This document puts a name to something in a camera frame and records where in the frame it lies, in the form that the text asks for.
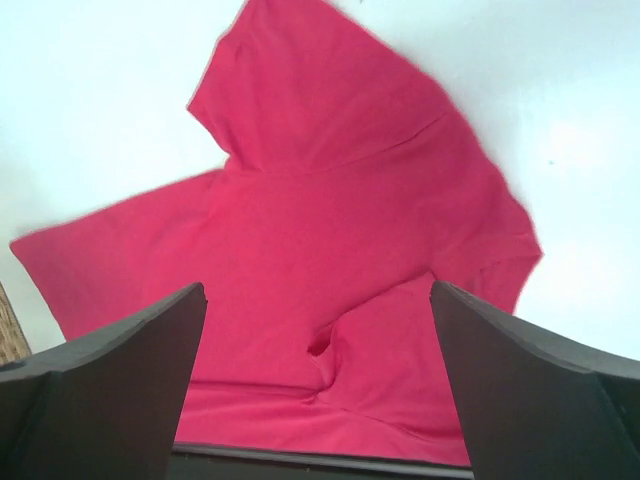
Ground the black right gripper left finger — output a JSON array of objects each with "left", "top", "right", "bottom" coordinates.
[{"left": 1, "top": 283, "right": 207, "bottom": 479}]

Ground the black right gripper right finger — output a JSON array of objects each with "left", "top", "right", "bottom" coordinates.
[{"left": 430, "top": 281, "right": 639, "bottom": 479}]

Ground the wicker basket with cloth liner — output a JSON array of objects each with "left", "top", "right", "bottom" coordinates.
[{"left": 0, "top": 285, "right": 32, "bottom": 366}]

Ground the pink t shirt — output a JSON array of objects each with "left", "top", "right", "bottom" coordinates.
[{"left": 10, "top": 1, "right": 541, "bottom": 466}]

